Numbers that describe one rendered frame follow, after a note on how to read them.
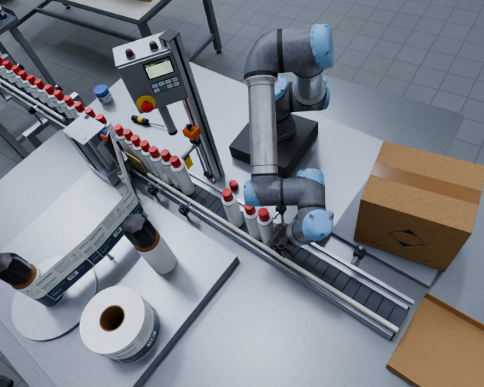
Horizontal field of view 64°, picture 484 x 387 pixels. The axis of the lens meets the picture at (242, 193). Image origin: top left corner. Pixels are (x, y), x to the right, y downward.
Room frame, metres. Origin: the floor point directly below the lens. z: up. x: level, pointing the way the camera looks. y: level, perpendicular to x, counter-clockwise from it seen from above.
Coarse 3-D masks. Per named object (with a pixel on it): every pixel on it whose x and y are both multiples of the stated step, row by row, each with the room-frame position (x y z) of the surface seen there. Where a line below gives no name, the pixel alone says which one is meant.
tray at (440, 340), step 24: (432, 312) 0.27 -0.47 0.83; (456, 312) 0.25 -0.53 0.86; (408, 336) 0.22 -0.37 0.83; (432, 336) 0.20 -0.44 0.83; (456, 336) 0.19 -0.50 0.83; (480, 336) 0.17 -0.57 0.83; (408, 360) 0.16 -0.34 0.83; (432, 360) 0.14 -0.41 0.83; (456, 360) 0.13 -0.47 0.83; (480, 360) 0.11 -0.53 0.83; (432, 384) 0.09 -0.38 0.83; (456, 384) 0.07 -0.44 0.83; (480, 384) 0.05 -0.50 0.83
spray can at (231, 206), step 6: (222, 192) 0.75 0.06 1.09; (228, 192) 0.74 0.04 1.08; (222, 198) 0.75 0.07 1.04; (228, 198) 0.73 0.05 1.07; (234, 198) 0.74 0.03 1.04; (228, 204) 0.72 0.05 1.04; (234, 204) 0.72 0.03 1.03; (228, 210) 0.72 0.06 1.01; (234, 210) 0.72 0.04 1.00; (228, 216) 0.73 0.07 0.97; (234, 216) 0.72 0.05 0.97; (240, 216) 0.73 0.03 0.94; (234, 222) 0.72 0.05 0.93; (240, 222) 0.72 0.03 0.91
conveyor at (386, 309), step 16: (208, 192) 0.91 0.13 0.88; (208, 208) 0.84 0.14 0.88; (304, 256) 0.54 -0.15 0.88; (320, 272) 0.47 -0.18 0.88; (336, 272) 0.46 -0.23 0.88; (336, 288) 0.41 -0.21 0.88; (352, 288) 0.39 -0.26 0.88; (368, 288) 0.38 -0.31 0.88; (368, 304) 0.33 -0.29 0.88; (384, 304) 0.32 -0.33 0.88; (400, 320) 0.26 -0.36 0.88
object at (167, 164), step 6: (162, 150) 1.00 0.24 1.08; (168, 150) 0.99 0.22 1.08; (162, 156) 0.98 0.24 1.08; (168, 156) 0.98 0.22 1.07; (162, 162) 0.98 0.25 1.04; (168, 162) 0.97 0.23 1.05; (168, 168) 0.96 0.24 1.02; (168, 174) 0.97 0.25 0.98; (174, 180) 0.96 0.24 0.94; (174, 186) 0.97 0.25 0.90
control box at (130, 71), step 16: (112, 48) 1.07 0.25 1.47; (144, 48) 1.03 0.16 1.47; (160, 48) 1.01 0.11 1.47; (128, 64) 0.98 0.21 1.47; (176, 64) 0.99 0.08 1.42; (128, 80) 0.98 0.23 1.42; (144, 80) 0.98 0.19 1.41; (160, 80) 0.99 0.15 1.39; (144, 96) 0.98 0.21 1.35; (160, 96) 0.98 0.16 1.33; (176, 96) 0.99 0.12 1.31
